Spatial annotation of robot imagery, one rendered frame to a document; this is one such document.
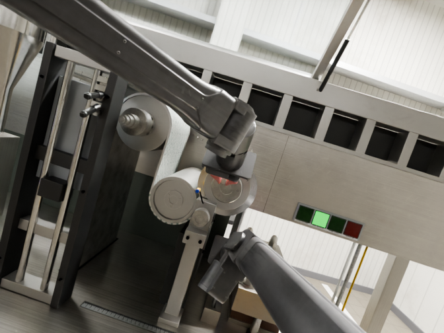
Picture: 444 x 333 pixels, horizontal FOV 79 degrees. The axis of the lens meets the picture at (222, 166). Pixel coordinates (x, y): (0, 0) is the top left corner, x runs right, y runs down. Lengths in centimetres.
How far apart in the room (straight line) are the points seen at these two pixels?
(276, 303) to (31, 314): 55
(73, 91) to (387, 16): 366
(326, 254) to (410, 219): 267
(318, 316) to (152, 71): 28
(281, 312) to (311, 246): 338
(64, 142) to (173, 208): 29
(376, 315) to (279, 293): 117
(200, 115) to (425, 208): 99
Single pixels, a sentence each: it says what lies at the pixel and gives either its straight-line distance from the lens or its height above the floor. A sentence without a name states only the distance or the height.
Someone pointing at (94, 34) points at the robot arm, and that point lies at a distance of 28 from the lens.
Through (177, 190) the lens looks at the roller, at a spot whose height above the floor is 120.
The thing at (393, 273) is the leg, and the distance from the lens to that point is 142.
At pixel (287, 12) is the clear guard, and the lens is 96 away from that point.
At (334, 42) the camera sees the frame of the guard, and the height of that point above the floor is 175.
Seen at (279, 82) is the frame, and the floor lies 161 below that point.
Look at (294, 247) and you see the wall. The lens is 361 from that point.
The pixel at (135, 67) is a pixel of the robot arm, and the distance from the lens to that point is 29.
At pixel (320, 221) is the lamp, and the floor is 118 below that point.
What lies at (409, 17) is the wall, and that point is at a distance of 411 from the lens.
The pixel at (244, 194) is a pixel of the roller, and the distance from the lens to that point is 66.
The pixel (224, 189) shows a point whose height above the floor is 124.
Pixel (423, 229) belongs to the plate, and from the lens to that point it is 122.
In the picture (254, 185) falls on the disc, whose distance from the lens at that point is 66.
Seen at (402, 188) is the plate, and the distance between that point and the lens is 115.
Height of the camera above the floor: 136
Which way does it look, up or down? 6 degrees down
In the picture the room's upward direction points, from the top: 17 degrees clockwise
